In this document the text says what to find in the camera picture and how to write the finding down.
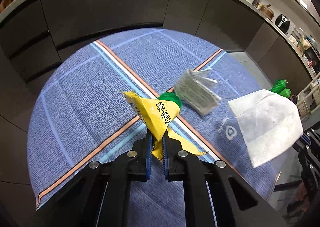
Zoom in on yellow snack wrapper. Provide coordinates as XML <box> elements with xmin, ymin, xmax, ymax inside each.
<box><xmin>123</xmin><ymin>91</ymin><xmax>208</xmax><ymax>161</ymax></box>

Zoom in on dark kitchen counter cabinets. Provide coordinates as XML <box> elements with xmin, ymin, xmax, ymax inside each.
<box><xmin>0</xmin><ymin>0</ymin><xmax>313</xmax><ymax>142</ymax></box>

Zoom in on person's right hand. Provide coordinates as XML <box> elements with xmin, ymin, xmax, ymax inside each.
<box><xmin>287</xmin><ymin>182</ymin><xmax>310</xmax><ymax>213</ymax></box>

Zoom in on cream plastic storage rack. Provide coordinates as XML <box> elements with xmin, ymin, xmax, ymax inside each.
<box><xmin>296</xmin><ymin>73</ymin><xmax>319</xmax><ymax>120</ymax></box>

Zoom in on green thermos flask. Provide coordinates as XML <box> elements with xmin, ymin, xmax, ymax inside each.
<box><xmin>270</xmin><ymin>79</ymin><xmax>287</xmax><ymax>94</ymax></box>
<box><xmin>279</xmin><ymin>88</ymin><xmax>291</xmax><ymax>98</ymax></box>

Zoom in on blue plaid tablecloth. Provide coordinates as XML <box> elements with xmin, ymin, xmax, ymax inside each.
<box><xmin>26</xmin><ymin>28</ymin><xmax>281</xmax><ymax>227</ymax></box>

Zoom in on folded printed paper leaflet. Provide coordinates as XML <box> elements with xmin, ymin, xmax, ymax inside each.
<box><xmin>174</xmin><ymin>68</ymin><xmax>221</xmax><ymax>116</ymax></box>

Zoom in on green bottle cap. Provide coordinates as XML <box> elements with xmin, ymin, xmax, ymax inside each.
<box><xmin>157</xmin><ymin>92</ymin><xmax>183</xmax><ymax>109</ymax></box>

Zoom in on black air fryer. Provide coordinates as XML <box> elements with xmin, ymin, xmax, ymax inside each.
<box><xmin>275</xmin><ymin>14</ymin><xmax>290</xmax><ymax>33</ymax></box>

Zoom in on wooden steamer pot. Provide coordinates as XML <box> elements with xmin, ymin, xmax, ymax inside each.
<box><xmin>259</xmin><ymin>4</ymin><xmax>274</xmax><ymax>20</ymax></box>

